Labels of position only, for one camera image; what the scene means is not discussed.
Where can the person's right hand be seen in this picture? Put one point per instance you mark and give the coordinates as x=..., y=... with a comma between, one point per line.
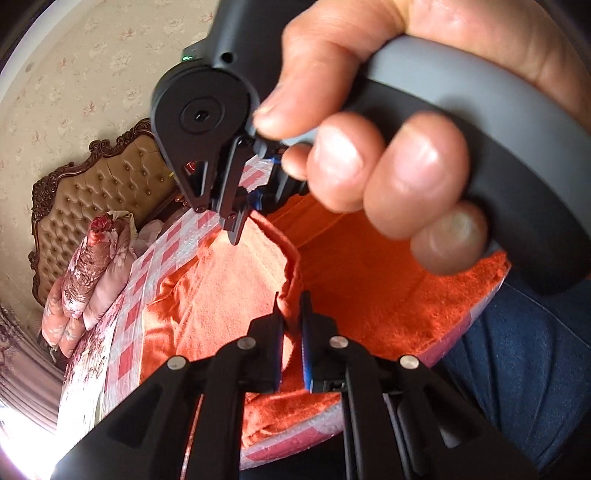
x=346, y=161

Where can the red floral folded quilt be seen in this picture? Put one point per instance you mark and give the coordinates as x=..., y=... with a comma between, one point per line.
x=92, y=258

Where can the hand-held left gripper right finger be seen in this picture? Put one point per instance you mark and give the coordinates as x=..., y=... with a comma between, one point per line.
x=307, y=360

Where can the person's jeans leg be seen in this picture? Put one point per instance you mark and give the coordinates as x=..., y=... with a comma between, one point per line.
x=531, y=369

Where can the floral bed sheet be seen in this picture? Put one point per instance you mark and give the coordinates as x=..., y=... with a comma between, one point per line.
x=87, y=369

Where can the pink checkered table cover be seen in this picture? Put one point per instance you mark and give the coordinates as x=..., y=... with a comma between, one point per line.
x=138, y=277

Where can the tufted wooden headboard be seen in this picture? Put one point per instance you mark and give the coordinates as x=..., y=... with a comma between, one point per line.
x=92, y=194

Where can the pink floral folded quilt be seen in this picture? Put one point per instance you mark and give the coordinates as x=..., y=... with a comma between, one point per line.
x=60, y=323

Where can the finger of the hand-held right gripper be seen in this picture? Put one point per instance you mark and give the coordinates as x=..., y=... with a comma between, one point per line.
x=277, y=194
x=231, y=184

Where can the orange pants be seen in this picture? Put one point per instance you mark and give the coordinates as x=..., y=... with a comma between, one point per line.
x=369, y=300

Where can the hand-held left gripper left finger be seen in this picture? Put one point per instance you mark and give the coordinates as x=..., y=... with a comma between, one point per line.
x=278, y=360

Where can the patterned curtain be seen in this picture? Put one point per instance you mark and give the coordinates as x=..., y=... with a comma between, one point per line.
x=23, y=360

